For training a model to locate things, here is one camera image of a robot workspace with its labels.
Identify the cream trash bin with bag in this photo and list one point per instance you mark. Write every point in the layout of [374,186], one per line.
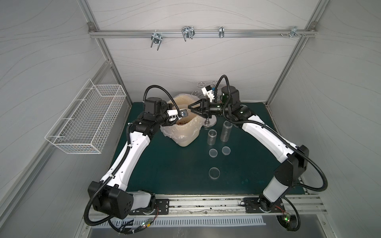
[186,130]

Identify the metal hook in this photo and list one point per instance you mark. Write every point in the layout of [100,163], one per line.
[156,39]
[188,32]
[221,32]

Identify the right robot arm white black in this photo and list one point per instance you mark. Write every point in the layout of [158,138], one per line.
[224,100]

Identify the chrome glass holder stand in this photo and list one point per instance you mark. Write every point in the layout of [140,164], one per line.
[209,122]

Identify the clear plastic jar lid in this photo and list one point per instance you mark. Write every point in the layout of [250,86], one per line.
[213,153]

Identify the white wire basket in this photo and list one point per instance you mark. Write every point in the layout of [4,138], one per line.
[84,126]

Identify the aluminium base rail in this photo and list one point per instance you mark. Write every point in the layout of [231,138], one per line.
[228,205]

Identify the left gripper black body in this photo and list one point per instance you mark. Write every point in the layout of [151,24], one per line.
[178,115]

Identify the white vent strip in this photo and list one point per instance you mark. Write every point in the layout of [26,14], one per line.
[208,221]

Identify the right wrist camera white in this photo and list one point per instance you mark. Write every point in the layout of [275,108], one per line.
[208,91]

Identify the aluminium top rail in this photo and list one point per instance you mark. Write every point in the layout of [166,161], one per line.
[214,33]

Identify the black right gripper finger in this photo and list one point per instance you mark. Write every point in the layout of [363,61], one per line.
[197,104]
[197,112]

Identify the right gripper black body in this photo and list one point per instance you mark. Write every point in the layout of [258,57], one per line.
[205,107]

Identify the metal hook right end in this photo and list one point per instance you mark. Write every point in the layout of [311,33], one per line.
[293,34]

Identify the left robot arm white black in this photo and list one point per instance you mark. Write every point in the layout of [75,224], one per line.
[109,197]

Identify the jar with dried flowers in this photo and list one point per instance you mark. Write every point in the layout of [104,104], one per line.
[212,135]

